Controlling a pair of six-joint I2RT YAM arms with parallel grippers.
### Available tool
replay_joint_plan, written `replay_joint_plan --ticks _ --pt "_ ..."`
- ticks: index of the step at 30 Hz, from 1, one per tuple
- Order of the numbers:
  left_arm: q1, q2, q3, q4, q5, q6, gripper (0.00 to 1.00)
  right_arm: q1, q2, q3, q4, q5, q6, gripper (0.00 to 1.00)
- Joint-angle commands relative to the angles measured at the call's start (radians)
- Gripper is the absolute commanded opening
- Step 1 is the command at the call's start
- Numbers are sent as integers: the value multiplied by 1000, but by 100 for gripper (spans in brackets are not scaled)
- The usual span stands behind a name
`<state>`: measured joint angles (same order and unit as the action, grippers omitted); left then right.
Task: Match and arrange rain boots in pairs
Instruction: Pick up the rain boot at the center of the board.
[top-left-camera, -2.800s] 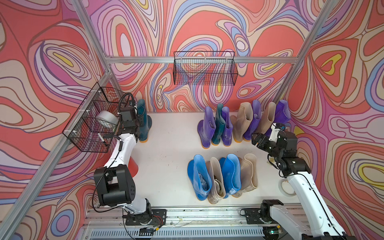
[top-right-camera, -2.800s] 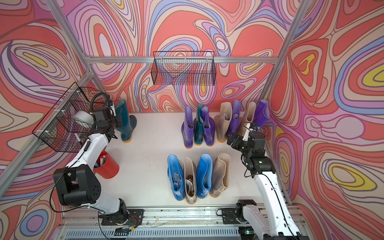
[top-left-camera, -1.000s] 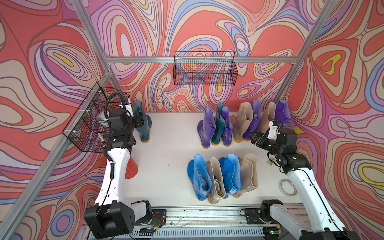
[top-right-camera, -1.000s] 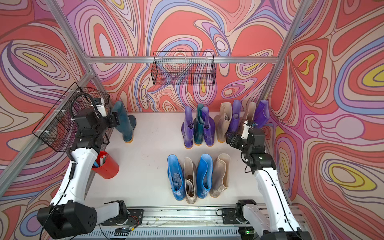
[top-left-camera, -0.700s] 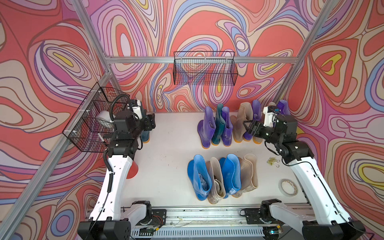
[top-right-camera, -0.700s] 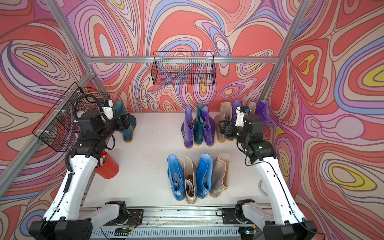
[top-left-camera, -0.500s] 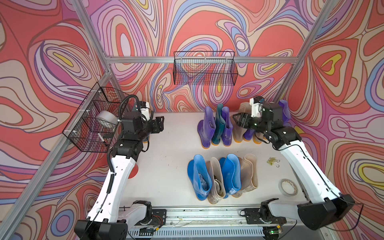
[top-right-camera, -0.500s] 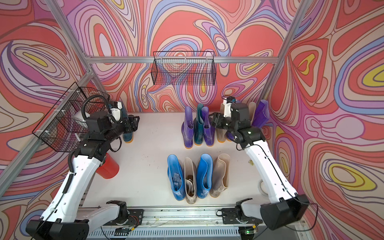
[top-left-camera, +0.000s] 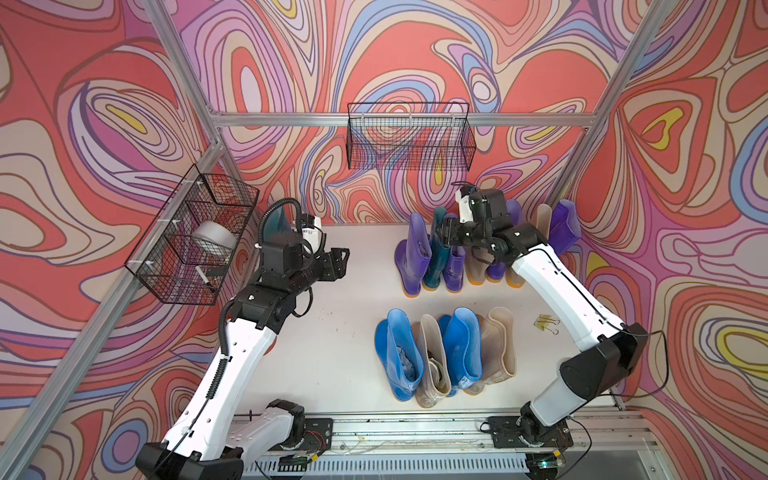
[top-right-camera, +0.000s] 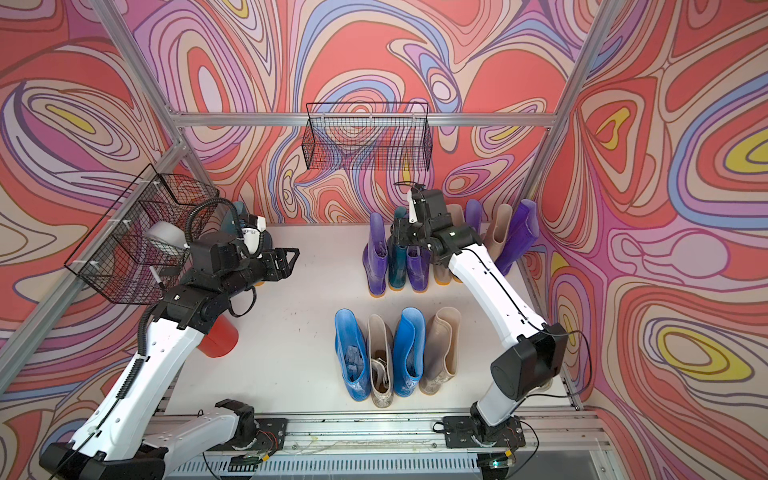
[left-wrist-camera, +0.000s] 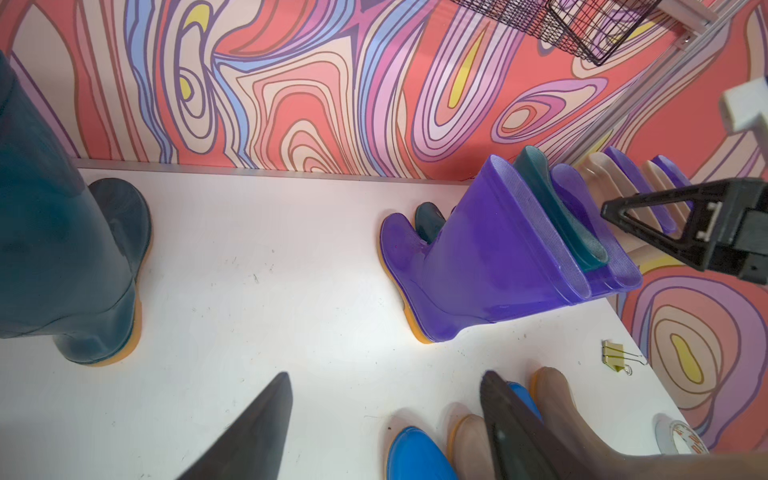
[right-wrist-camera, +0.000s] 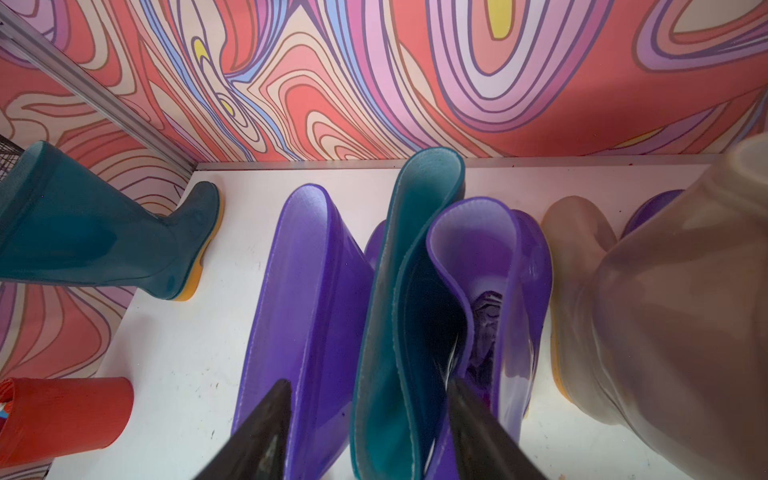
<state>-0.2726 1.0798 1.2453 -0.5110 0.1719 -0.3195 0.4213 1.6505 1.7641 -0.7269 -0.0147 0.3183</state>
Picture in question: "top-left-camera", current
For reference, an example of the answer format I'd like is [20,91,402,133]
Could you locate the blue rain boot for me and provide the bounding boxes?
[374,309,425,401]
[438,307,483,397]

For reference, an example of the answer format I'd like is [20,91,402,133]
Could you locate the black wire basket left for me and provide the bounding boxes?
[125,166,260,305]

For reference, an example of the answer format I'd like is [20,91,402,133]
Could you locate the grey tape roll in basket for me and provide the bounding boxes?
[191,220,237,257]

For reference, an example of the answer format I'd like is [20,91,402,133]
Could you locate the yellow paper clips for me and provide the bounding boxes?
[533,315,560,335]

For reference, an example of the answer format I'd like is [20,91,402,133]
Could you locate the black wire basket back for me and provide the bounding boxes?
[346,100,476,172]

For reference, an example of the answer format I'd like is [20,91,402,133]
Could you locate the blue rain boot right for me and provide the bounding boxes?
[438,307,483,397]

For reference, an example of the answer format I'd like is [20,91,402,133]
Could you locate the purple rain boot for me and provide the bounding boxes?
[486,199,524,288]
[394,213,432,297]
[548,199,582,256]
[442,246,466,293]

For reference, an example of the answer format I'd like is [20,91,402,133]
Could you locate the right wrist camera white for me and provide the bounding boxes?
[455,184,478,223]

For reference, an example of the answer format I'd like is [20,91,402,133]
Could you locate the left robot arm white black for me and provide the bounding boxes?
[135,231,350,479]

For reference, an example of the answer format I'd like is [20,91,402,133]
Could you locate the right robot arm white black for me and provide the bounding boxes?
[436,184,649,446]

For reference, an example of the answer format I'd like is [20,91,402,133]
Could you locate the blue rain boot left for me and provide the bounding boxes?
[374,309,425,401]

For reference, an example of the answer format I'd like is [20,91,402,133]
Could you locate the teal rain boot yellow sole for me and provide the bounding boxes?
[260,202,297,242]

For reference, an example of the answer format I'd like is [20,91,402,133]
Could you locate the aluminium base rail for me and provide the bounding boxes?
[155,407,637,480]

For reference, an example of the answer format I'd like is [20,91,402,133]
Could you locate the black wire basket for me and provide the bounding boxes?
[125,166,260,305]
[346,100,476,172]

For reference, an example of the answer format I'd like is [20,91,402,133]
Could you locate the beige rain boot front right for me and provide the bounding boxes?
[466,307,516,396]

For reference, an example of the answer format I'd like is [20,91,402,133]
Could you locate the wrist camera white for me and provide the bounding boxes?
[297,213,325,257]
[455,184,478,223]

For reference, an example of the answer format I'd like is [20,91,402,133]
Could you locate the beige rain boot front left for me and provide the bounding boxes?
[413,314,452,408]

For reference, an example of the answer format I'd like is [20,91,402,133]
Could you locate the beige rain boot back right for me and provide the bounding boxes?
[506,204,553,288]

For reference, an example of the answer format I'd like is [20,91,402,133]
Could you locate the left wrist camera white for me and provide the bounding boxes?
[297,213,325,257]

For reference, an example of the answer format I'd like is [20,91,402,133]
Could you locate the beige rain boot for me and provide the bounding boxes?
[465,247,494,285]
[506,204,553,288]
[413,314,452,408]
[466,307,516,396]

